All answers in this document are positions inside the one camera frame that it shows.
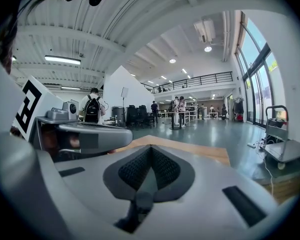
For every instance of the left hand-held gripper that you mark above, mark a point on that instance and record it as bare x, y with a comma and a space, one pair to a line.
48, 101

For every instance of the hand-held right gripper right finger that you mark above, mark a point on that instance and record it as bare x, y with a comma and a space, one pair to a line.
210, 179

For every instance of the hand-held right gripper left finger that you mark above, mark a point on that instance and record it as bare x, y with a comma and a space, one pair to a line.
95, 174

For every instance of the black round bin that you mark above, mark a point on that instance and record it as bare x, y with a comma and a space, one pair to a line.
118, 115

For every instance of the black backpack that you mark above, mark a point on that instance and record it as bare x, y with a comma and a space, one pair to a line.
92, 110

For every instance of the black office chairs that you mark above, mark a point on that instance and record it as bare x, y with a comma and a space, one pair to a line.
138, 116

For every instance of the studio light panel on stand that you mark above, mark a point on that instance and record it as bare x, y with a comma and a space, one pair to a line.
124, 92

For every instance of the tall standing table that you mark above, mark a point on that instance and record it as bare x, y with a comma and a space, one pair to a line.
176, 120

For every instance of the coat rack with clothes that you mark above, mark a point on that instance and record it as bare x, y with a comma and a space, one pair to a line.
238, 107

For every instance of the grey platform trolley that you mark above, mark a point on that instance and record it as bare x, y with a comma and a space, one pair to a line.
287, 149

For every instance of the long ceiling light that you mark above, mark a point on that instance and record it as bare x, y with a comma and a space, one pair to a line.
62, 59

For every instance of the black balcony railing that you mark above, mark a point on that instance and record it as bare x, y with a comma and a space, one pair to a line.
197, 80

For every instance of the round ceiling light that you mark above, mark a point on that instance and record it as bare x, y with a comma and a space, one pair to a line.
172, 61
208, 49

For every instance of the large glass window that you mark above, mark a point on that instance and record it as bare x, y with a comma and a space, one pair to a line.
257, 84

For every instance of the white ceiling air conditioner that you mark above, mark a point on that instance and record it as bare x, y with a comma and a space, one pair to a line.
205, 30

